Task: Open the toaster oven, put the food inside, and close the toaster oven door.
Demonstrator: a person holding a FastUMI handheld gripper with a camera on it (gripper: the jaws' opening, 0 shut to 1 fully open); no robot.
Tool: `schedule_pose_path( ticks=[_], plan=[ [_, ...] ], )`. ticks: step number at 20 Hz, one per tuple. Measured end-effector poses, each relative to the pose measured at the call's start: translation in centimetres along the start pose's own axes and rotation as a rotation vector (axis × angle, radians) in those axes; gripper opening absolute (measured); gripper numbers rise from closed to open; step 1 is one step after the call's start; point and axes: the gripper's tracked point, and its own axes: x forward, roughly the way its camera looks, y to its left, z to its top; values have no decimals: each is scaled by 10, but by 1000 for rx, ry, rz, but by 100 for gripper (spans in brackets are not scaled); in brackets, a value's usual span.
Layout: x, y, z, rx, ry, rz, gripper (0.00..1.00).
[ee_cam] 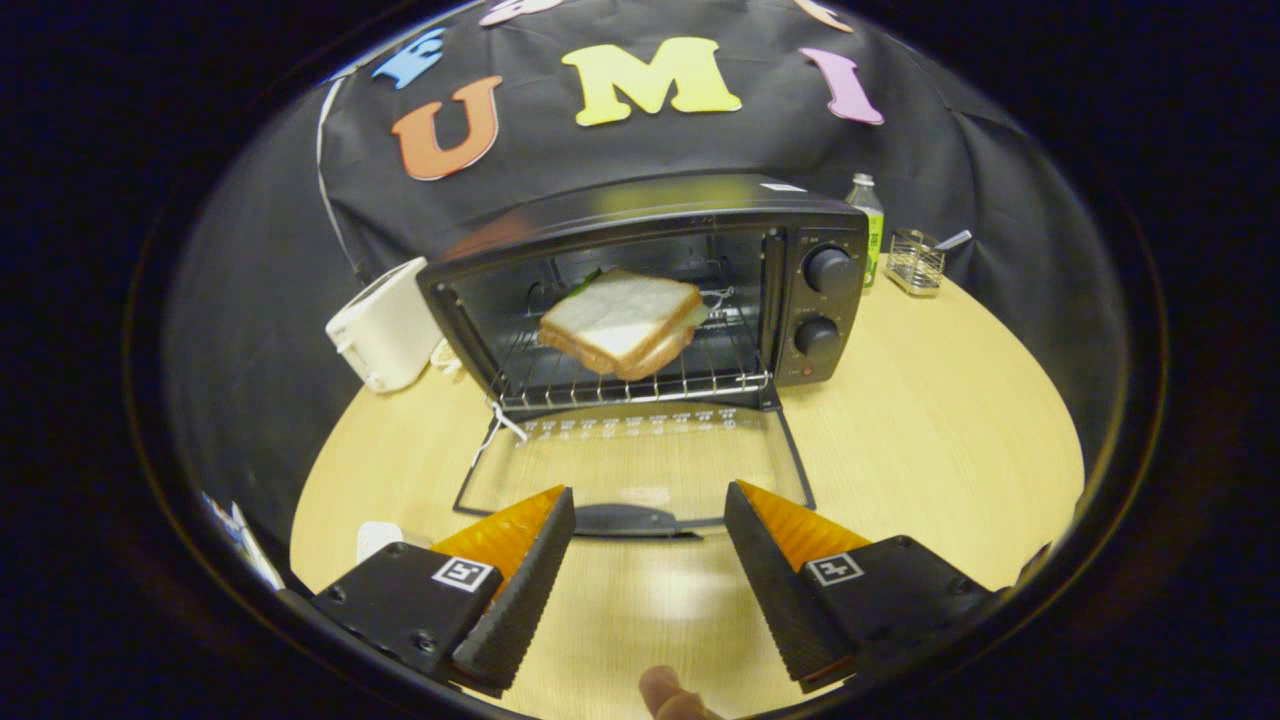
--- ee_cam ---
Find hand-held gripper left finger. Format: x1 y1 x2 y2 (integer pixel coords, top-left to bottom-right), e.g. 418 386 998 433
310 485 577 698

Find white pop-up toaster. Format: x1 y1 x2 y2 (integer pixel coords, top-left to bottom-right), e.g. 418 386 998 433
325 256 446 394

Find white bread sandwich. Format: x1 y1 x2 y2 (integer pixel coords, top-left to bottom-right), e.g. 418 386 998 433
537 268 711 382

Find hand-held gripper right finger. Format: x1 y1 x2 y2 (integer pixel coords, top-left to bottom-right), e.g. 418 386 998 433
723 480 1001 694

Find black backdrop cloth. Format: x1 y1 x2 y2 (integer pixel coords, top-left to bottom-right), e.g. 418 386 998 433
160 0 1131 521

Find white paper sheets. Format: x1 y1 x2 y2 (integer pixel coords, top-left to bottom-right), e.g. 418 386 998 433
200 490 289 593

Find green drink bottle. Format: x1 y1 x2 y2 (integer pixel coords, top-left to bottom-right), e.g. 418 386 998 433
846 173 886 291

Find white plate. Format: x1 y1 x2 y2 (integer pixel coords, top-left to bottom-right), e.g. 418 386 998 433
356 520 433 566

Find black toaster oven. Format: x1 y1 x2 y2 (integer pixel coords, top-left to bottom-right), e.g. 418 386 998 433
416 172 871 539

